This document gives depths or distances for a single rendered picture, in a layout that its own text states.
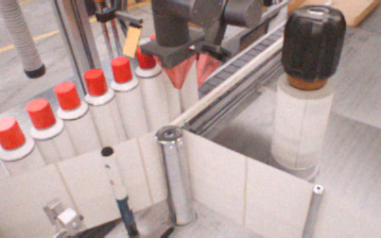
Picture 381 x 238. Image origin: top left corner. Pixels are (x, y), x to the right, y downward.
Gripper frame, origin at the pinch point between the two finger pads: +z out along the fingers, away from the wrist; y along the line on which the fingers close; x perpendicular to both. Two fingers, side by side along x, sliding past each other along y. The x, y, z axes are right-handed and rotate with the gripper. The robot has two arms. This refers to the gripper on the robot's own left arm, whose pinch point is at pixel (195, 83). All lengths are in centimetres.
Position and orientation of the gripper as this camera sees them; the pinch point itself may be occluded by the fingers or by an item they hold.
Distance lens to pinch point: 78.6
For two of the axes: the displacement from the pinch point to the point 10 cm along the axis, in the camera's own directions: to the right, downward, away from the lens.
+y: 7.8, 3.2, -5.4
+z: -3.1, 9.4, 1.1
